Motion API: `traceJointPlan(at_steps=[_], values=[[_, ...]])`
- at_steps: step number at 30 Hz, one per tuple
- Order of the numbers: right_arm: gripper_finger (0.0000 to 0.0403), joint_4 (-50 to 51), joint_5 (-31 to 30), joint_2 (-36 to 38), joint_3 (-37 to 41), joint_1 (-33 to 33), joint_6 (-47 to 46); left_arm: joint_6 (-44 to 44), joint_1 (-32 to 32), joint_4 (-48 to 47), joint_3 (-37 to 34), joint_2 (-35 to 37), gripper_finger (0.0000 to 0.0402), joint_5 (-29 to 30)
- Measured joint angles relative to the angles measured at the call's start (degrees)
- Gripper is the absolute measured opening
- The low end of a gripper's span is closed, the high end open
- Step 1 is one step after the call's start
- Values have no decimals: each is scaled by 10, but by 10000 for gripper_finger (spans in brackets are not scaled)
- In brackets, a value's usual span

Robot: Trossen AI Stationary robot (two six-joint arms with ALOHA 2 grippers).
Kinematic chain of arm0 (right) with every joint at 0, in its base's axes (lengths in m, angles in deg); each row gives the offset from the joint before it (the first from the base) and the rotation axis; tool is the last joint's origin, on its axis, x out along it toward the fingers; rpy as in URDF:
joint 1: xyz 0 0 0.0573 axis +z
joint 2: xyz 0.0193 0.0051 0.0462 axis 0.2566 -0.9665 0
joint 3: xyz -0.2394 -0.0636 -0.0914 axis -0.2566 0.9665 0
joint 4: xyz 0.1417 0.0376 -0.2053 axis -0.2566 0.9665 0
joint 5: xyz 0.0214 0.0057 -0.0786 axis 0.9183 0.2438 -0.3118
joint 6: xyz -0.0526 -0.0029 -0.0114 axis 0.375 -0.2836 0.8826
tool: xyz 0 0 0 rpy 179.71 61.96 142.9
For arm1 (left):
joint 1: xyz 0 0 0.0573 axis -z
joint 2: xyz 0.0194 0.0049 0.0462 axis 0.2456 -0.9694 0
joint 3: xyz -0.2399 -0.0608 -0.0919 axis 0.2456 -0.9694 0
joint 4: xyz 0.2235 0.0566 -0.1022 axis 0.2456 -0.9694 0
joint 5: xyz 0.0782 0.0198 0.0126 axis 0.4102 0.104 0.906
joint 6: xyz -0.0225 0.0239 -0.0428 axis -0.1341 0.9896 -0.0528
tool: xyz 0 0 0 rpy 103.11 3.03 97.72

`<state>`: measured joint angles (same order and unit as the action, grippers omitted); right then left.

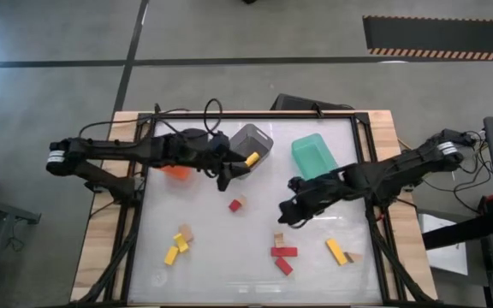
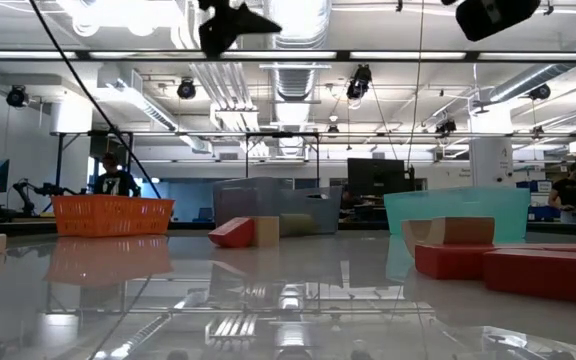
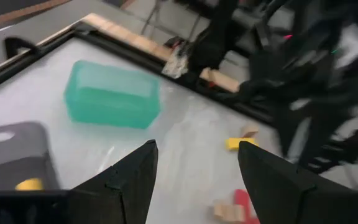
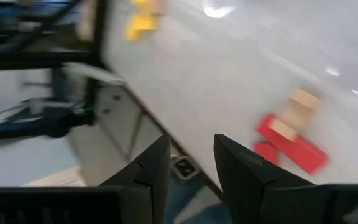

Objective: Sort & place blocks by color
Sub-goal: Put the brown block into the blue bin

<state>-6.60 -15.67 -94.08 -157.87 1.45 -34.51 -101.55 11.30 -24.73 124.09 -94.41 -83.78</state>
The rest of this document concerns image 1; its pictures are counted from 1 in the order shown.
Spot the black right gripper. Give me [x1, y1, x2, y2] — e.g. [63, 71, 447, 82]
[277, 169, 350, 228]

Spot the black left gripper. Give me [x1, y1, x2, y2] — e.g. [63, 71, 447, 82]
[193, 133, 252, 193]

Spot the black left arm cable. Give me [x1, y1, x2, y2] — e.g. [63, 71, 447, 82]
[203, 98, 224, 134]

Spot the orange plastic basket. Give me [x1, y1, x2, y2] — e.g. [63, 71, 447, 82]
[159, 164, 193, 181]

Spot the black hazard stripe floor mat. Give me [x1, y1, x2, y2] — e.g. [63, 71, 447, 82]
[362, 15, 493, 62]

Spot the black box behind table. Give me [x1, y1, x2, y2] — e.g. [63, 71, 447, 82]
[270, 93, 355, 113]

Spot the long yellow block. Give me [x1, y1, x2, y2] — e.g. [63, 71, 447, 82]
[325, 238, 349, 267]

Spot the teal plastic bin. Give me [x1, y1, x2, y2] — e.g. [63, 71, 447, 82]
[291, 133, 340, 181]

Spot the black stand bar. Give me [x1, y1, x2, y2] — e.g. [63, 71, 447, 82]
[421, 213, 493, 252]

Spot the grey plastic bin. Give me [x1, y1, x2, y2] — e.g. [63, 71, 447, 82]
[228, 123, 275, 175]

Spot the white paper sheet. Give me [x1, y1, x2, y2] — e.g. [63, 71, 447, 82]
[417, 212, 470, 277]

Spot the black metal table frame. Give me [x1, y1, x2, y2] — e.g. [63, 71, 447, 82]
[74, 111, 434, 307]

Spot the long black cable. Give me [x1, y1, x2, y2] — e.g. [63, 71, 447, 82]
[78, 106, 191, 139]

